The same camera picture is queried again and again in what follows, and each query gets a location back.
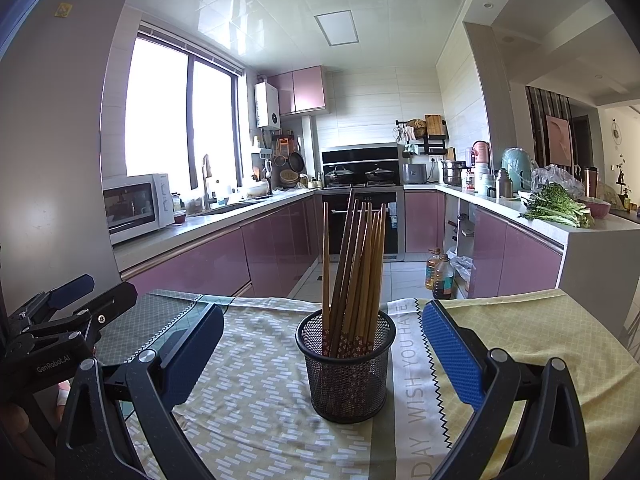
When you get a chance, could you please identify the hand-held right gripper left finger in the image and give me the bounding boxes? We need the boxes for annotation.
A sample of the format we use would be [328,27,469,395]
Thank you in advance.
[54,303,225,480]

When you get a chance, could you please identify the black mesh holder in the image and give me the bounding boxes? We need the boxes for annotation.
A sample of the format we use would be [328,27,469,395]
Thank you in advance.
[295,308,397,423]

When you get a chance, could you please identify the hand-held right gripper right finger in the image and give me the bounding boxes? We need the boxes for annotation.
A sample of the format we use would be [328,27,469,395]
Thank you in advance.
[421,299,585,480]

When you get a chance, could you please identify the white wall water heater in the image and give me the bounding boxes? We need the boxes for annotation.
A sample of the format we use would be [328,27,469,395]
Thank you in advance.
[255,81,281,128]

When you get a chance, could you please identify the black wall rack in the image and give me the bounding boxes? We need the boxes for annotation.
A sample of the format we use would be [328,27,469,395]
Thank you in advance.
[395,114,448,157]

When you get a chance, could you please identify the pink bowl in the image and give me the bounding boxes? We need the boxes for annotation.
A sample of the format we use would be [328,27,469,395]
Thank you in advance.
[577,199,612,220]

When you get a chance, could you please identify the kitchen sink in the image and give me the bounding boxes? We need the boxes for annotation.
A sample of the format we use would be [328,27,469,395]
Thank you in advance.
[192,197,271,216]

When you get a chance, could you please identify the white containers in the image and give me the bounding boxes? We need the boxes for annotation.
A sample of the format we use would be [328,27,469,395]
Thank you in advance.
[474,162,493,195]

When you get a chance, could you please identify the pink sink-side base cabinets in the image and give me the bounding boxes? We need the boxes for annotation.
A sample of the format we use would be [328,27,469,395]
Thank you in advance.
[120,195,321,298]

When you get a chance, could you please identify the bunch of green vegetables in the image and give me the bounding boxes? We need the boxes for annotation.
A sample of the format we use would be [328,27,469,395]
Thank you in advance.
[519,182,596,229]

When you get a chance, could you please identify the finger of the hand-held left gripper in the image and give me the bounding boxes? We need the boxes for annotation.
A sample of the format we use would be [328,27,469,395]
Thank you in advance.
[20,281,138,348]
[7,274,96,333]

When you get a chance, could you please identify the clear plastic bag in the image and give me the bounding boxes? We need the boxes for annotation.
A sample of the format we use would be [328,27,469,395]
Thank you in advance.
[531,164,586,200]

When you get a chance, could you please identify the white microwave oven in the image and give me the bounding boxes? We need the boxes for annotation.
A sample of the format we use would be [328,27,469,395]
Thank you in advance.
[102,173,175,246]

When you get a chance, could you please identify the stainless steel pot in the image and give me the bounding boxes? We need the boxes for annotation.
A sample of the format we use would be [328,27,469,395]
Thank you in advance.
[440,160,466,186]

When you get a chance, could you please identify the black built-in oven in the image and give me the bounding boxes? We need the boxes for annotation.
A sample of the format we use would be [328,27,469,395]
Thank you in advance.
[320,187,405,262]

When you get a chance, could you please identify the mint green appliance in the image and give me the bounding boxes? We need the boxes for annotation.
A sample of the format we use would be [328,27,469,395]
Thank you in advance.
[501,147,533,192]

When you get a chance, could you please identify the metal sink faucet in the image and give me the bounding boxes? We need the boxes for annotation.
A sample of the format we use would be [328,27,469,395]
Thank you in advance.
[201,154,216,210]

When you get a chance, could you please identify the patchwork printed tablecloth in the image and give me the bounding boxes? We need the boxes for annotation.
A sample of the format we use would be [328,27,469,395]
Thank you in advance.
[95,287,632,480]

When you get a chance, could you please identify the grey refrigerator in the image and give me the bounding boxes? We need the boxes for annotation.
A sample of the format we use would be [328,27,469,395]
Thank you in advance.
[0,0,138,311]

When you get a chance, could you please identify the ceiling light panel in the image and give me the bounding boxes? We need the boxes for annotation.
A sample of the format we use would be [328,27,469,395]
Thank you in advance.
[314,11,360,47]

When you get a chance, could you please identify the kitchen window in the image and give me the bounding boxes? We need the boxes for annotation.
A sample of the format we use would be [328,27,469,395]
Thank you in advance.
[125,22,247,191]

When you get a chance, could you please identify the cooking oil bottles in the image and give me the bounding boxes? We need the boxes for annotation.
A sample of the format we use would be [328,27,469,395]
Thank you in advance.
[431,254,455,300]

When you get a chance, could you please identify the pink peninsula base cabinets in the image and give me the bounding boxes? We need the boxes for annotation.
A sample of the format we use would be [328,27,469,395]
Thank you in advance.
[467,205,565,300]

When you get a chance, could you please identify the plastic bag on floor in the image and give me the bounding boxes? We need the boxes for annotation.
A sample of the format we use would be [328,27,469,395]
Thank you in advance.
[447,255,473,293]

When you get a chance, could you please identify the pink base cabinet beside oven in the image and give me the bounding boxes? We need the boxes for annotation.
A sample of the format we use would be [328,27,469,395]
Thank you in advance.
[404,190,447,255]

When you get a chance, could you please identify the framed wall picture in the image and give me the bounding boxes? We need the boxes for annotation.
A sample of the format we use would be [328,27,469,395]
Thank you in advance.
[545,114,573,167]

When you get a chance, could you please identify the black range hood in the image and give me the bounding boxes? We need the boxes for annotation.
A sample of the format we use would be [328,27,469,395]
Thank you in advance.
[321,144,403,188]

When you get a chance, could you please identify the decorative plant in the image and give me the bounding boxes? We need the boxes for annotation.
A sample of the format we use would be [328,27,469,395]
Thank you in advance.
[616,155,632,211]

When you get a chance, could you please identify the cooking oil bottle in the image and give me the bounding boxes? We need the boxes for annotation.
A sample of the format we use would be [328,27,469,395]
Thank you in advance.
[425,247,443,291]

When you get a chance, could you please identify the pink wall cabinet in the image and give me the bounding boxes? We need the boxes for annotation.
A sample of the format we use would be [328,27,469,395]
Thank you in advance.
[270,65,328,116]

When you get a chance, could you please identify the bundle of wooden chopsticks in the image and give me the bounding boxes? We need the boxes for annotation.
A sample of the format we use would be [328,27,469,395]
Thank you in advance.
[320,187,388,361]

